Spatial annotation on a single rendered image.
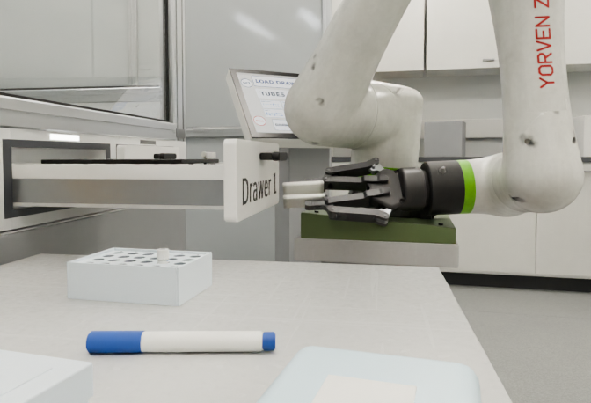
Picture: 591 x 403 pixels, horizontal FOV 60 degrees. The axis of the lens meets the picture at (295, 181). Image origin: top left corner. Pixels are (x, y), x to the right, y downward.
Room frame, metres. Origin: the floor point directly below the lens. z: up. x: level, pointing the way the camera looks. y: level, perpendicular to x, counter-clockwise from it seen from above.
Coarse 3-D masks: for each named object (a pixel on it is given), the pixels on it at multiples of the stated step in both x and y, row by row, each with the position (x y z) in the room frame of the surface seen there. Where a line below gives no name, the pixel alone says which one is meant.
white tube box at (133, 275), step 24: (72, 264) 0.51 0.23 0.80; (96, 264) 0.51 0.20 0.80; (120, 264) 0.50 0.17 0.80; (144, 264) 0.52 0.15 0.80; (168, 264) 0.52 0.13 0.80; (192, 264) 0.52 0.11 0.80; (72, 288) 0.51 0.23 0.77; (96, 288) 0.51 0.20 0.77; (120, 288) 0.50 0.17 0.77; (144, 288) 0.50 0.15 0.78; (168, 288) 0.49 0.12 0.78; (192, 288) 0.52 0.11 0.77
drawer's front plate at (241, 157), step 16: (224, 144) 0.67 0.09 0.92; (240, 144) 0.69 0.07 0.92; (256, 144) 0.78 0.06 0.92; (272, 144) 0.89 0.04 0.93; (224, 160) 0.67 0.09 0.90; (240, 160) 0.69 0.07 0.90; (256, 160) 0.78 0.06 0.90; (272, 160) 0.89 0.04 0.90; (224, 176) 0.67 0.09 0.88; (240, 176) 0.69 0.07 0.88; (256, 176) 0.77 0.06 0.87; (272, 176) 0.89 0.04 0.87; (224, 192) 0.67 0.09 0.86; (240, 192) 0.69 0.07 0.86; (272, 192) 0.89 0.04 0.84; (224, 208) 0.67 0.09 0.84; (240, 208) 0.68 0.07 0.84; (256, 208) 0.77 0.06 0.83
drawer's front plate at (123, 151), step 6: (120, 150) 1.03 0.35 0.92; (126, 150) 1.03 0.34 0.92; (132, 150) 1.06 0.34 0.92; (138, 150) 1.09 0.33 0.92; (144, 150) 1.12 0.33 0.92; (150, 150) 1.15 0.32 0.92; (156, 150) 1.17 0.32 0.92; (162, 150) 1.21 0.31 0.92; (168, 150) 1.24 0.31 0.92; (174, 150) 1.28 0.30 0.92; (120, 156) 1.03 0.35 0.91; (126, 156) 1.03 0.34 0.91; (132, 156) 1.06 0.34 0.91; (138, 156) 1.09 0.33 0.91; (144, 156) 1.12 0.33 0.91; (150, 156) 1.15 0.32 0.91
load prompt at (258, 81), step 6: (252, 78) 1.72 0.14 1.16; (258, 78) 1.73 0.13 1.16; (264, 78) 1.75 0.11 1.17; (270, 78) 1.76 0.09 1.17; (276, 78) 1.77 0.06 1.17; (282, 78) 1.78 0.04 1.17; (288, 78) 1.80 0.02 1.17; (258, 84) 1.71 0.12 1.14; (264, 84) 1.72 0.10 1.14; (270, 84) 1.74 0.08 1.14; (276, 84) 1.75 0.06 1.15; (282, 84) 1.76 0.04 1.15; (288, 84) 1.77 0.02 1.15
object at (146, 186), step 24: (24, 168) 0.74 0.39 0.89; (48, 168) 0.73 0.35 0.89; (72, 168) 0.72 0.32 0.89; (96, 168) 0.72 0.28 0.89; (120, 168) 0.71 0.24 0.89; (144, 168) 0.71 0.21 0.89; (168, 168) 0.70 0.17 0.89; (192, 168) 0.70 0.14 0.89; (216, 168) 0.69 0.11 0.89; (24, 192) 0.73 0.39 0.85; (48, 192) 0.73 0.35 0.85; (72, 192) 0.72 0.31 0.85; (96, 192) 0.71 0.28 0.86; (120, 192) 0.71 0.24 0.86; (144, 192) 0.70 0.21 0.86; (168, 192) 0.70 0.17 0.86; (192, 192) 0.69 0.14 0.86; (216, 192) 0.69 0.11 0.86
